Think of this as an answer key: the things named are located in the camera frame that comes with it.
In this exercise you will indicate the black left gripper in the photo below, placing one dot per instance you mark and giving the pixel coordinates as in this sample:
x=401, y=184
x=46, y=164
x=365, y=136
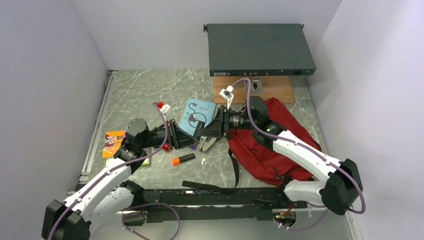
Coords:
x=180, y=139

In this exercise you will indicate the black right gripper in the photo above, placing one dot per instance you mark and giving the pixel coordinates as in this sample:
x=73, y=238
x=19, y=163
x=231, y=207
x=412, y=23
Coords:
x=220, y=124

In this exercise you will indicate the light blue cat notebook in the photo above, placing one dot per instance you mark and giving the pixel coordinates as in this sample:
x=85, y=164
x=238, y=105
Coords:
x=196, y=111

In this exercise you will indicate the grey beige pliers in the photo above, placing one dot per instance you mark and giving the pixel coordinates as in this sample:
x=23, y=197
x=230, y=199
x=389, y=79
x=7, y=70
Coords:
x=206, y=143

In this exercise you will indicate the orange black highlighter marker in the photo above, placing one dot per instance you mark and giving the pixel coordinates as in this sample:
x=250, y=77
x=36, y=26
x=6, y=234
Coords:
x=182, y=159

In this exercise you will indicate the red fabric backpack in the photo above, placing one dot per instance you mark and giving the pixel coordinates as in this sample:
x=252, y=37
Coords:
x=264, y=164

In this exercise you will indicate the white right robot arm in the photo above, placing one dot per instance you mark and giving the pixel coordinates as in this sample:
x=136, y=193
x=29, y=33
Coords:
x=268, y=141

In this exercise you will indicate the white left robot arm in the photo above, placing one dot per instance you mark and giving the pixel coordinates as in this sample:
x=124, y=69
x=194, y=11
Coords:
x=110, y=191

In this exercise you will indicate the green book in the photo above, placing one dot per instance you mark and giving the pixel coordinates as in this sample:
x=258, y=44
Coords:
x=146, y=163

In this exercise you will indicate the Roald Dahl Charlie book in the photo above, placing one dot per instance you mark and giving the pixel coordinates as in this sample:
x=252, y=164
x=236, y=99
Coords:
x=112, y=142

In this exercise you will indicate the wooden board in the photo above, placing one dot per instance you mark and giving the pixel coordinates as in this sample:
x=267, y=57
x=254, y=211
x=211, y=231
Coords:
x=278, y=87

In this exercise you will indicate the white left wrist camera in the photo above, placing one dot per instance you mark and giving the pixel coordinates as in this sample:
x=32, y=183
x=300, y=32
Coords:
x=164, y=107

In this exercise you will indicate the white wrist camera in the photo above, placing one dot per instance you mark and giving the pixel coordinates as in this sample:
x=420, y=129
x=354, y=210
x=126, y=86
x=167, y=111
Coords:
x=227, y=93
x=164, y=107

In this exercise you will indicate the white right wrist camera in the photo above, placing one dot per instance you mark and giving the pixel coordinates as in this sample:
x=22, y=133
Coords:
x=227, y=93

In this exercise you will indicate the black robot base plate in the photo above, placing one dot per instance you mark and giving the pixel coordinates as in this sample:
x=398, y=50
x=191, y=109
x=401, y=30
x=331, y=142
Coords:
x=159, y=205

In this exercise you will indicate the grey metal camera mount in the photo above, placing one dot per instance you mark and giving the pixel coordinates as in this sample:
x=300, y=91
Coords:
x=256, y=85

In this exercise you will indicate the dark rack-mount network switch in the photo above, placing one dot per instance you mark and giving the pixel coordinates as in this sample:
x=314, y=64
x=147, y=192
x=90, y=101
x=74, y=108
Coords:
x=258, y=49

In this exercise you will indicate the aluminium rail frame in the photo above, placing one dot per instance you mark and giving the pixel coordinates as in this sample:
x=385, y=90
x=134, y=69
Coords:
x=135, y=95

